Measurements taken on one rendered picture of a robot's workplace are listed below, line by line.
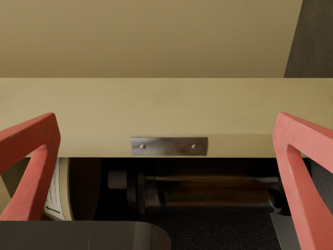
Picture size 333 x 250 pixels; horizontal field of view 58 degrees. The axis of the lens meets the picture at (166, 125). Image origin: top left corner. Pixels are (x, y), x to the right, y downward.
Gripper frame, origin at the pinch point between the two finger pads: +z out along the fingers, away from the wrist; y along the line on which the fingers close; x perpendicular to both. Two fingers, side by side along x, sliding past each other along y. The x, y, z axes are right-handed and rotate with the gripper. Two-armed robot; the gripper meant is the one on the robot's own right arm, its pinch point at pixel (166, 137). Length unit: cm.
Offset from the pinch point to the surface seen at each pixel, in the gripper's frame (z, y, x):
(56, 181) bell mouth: 15.0, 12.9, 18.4
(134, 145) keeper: 11.7, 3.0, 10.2
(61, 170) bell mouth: 15.6, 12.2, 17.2
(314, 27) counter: 44, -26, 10
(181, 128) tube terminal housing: 12.5, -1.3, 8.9
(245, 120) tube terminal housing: 13.9, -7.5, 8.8
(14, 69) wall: 55, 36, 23
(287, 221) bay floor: 19.3, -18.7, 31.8
